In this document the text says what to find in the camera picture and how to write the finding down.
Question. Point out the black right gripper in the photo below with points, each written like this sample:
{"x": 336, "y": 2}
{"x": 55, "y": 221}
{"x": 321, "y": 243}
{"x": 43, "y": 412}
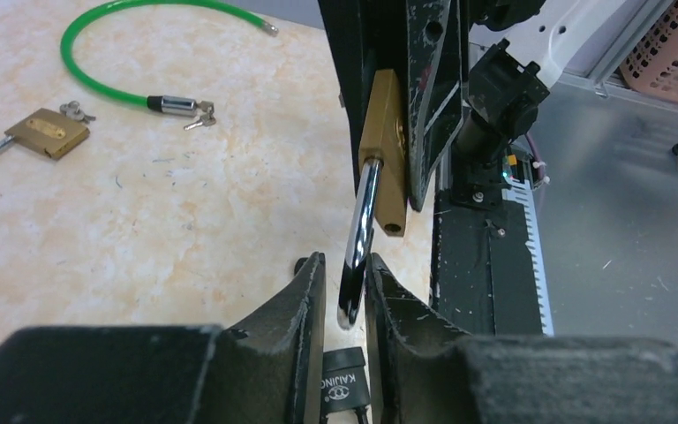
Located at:
{"x": 503, "y": 96}

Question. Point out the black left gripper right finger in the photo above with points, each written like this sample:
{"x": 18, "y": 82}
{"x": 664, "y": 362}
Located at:
{"x": 424, "y": 369}

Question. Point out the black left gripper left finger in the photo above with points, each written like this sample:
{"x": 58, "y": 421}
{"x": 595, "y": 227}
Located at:
{"x": 264, "y": 369}

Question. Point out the black padlock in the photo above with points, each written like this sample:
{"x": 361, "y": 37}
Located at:
{"x": 344, "y": 385}

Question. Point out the large brass padlock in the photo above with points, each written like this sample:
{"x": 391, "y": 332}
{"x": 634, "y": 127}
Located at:
{"x": 381, "y": 196}

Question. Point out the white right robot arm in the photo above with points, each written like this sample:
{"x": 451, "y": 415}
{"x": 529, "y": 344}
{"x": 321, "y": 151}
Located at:
{"x": 550, "y": 33}

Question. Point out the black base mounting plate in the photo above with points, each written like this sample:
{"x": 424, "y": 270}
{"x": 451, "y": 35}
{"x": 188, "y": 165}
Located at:
{"x": 487, "y": 270}

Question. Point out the small brass padlock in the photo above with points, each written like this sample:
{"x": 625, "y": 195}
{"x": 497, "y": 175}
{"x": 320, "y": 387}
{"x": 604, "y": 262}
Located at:
{"x": 46, "y": 132}

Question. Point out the cable lock keys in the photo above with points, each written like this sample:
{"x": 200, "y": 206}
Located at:
{"x": 206, "y": 116}

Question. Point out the green cable lock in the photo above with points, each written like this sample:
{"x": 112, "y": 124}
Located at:
{"x": 162, "y": 104}

